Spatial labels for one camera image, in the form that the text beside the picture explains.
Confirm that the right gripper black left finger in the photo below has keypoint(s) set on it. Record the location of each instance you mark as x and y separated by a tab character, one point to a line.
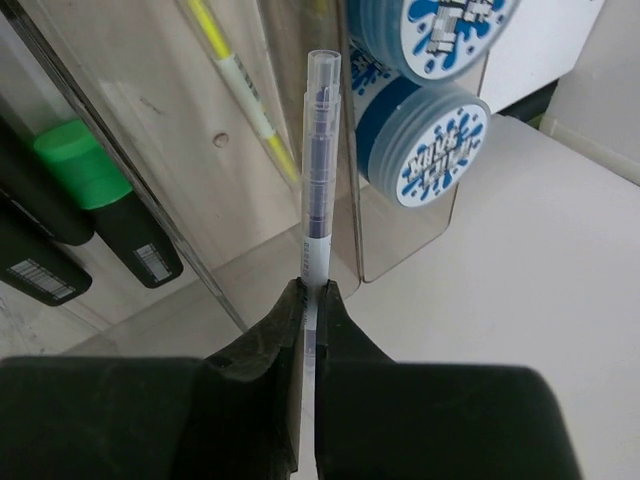
235	414

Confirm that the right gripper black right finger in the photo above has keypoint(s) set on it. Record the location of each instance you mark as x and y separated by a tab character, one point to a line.
377	418

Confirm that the pink cap black highlighter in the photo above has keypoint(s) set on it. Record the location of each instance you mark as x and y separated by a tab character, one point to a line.
32	261

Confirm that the green cap black highlighter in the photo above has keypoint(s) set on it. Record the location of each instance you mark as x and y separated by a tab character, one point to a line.
82	166

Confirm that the yellow slim highlighter pen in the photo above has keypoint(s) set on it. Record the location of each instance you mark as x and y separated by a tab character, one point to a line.
237	79

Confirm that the clear drawer organizer box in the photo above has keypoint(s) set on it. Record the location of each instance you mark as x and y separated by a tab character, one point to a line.
139	74

